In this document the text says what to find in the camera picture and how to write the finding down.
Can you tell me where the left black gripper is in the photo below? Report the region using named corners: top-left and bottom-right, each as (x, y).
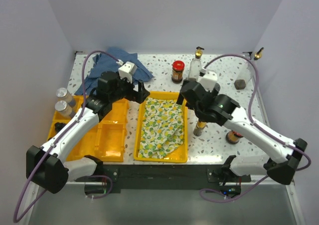
top-left (109, 73), bottom-right (149, 103)

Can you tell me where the red lid sauce jar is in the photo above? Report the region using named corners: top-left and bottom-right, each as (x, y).
top-left (171, 60), bottom-right (185, 83)

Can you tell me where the dark bottle gold band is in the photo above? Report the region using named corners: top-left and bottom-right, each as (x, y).
top-left (193, 120), bottom-right (207, 136)

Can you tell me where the red cap soy bottle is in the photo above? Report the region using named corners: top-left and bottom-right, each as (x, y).
top-left (225, 130), bottom-right (243, 144)

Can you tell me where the blue label spice jar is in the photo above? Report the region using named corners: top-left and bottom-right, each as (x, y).
top-left (56, 87), bottom-right (76, 108)

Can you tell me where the brown spice shaker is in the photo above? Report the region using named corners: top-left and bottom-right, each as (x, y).
top-left (54, 122), bottom-right (66, 133)

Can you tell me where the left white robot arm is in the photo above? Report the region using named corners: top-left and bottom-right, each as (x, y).
top-left (26, 72), bottom-right (150, 194)

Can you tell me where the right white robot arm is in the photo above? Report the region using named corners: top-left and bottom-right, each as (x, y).
top-left (177, 81), bottom-right (308, 185)

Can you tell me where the lemon print cloth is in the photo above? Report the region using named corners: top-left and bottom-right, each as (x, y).
top-left (139, 98), bottom-right (184, 159)

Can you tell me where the glass oil bottle gold pourer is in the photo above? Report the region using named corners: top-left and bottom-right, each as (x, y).
top-left (187, 46), bottom-right (204, 81)

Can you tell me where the blue checkered shirt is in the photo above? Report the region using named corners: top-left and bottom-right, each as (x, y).
top-left (84, 47), bottom-right (154, 94)

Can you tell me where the yellow compartment organizer tray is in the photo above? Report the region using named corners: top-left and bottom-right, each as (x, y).
top-left (47, 95), bottom-right (129, 163)

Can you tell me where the corner glass bottle gold pourer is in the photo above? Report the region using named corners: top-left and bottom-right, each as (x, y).
top-left (234, 47), bottom-right (264, 90)

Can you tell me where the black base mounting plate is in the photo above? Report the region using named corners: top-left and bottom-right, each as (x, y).
top-left (74, 165), bottom-right (252, 195)

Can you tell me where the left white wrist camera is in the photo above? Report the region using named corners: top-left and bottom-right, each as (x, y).
top-left (118, 61), bottom-right (137, 83)

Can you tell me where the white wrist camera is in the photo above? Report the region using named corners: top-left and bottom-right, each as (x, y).
top-left (118, 61), bottom-right (137, 83)
top-left (197, 68), bottom-right (218, 91)

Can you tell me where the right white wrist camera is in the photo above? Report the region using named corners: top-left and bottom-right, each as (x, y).
top-left (197, 68), bottom-right (218, 91)

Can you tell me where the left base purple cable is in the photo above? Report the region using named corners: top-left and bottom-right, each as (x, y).
top-left (84, 176), bottom-right (114, 200)

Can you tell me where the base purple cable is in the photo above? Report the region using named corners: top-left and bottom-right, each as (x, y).
top-left (199, 176), bottom-right (270, 203)
top-left (84, 176), bottom-right (114, 200)

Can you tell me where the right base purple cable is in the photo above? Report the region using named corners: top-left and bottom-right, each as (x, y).
top-left (199, 176), bottom-right (270, 203)

